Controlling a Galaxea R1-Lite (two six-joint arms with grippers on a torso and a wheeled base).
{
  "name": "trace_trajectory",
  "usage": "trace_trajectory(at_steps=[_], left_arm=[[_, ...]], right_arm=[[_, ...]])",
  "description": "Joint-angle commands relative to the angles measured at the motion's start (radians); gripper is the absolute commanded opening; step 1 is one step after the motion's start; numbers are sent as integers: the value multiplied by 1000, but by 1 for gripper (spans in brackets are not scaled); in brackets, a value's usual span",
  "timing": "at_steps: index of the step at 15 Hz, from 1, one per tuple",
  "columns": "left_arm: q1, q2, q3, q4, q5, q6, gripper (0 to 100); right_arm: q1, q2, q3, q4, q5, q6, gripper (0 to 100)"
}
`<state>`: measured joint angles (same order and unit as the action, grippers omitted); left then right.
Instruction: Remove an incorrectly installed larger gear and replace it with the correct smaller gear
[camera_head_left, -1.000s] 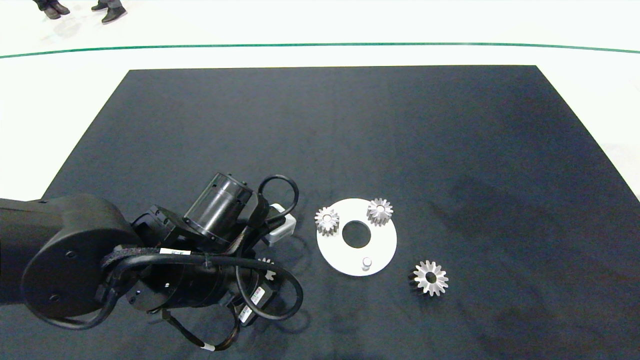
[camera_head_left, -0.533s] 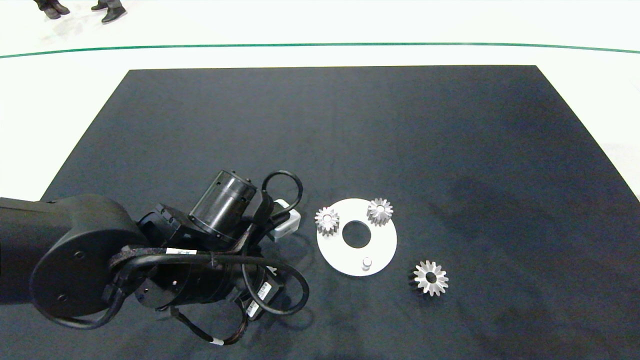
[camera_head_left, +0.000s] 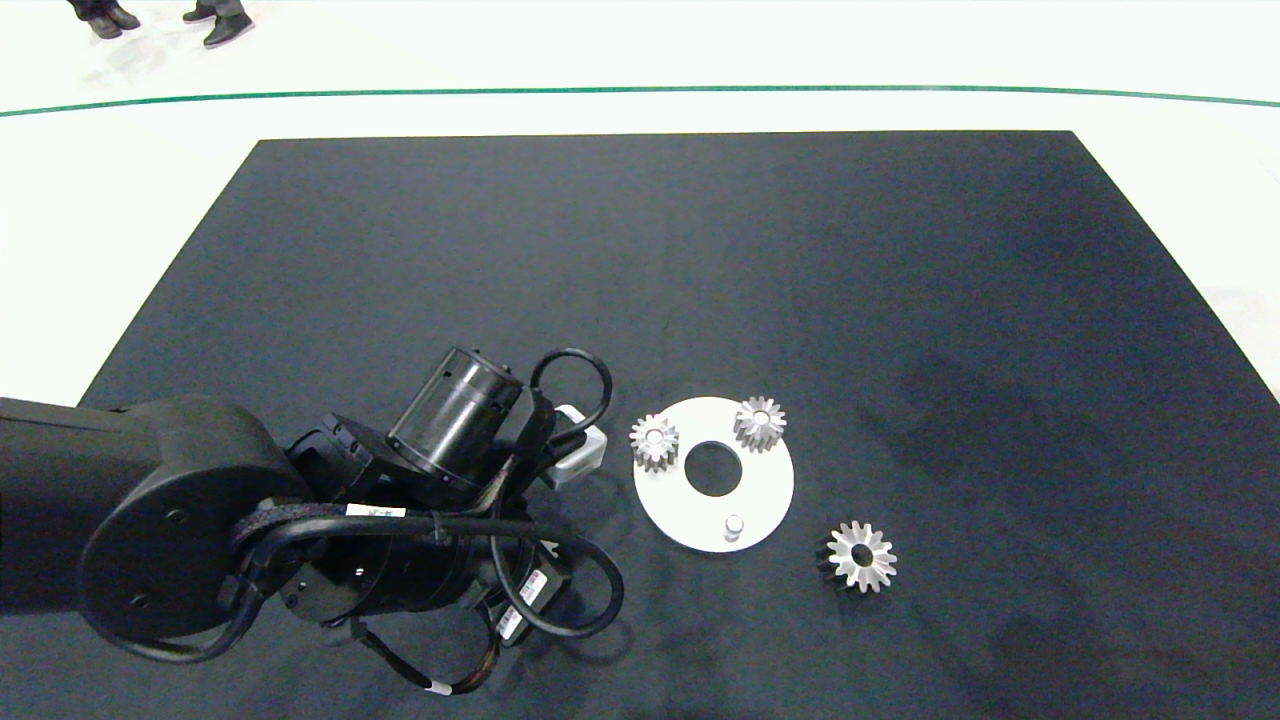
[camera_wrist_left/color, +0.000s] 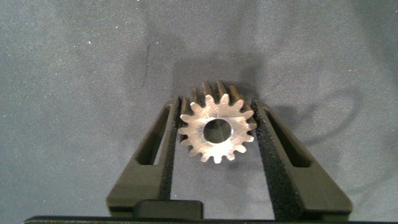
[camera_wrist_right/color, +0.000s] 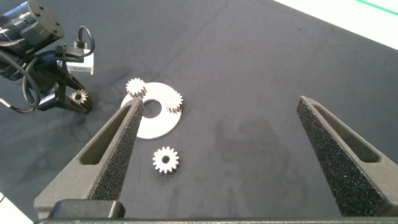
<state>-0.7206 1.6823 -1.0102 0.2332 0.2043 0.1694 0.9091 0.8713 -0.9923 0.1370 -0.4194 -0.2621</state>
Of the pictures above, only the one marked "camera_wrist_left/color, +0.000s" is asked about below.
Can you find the small steel gear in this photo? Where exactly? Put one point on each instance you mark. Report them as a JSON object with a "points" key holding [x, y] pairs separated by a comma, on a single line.
{"points": [[194, 132]]}

